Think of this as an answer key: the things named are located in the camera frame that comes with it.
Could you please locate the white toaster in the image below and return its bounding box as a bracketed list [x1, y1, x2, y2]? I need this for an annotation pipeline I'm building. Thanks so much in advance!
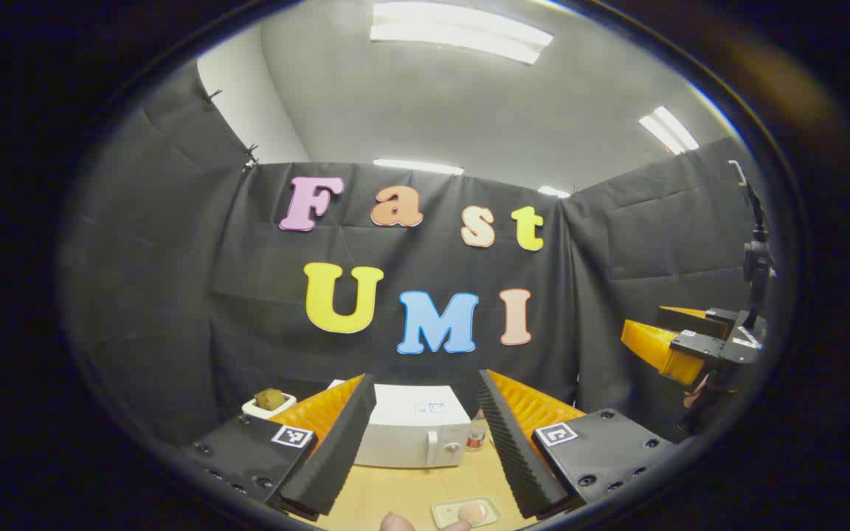
[242, 393, 297, 421]

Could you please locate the small white food plate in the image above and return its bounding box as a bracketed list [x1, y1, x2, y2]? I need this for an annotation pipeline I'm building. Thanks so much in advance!
[431, 496, 501, 530]

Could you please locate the white microwave oven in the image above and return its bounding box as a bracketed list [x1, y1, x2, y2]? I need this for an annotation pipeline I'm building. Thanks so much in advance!
[328, 379, 472, 470]

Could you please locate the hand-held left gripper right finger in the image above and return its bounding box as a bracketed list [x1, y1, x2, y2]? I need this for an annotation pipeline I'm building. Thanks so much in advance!
[477, 369, 684, 521]

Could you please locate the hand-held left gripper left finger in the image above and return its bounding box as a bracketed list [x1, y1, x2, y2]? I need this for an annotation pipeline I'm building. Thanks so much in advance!
[174, 373, 378, 523]

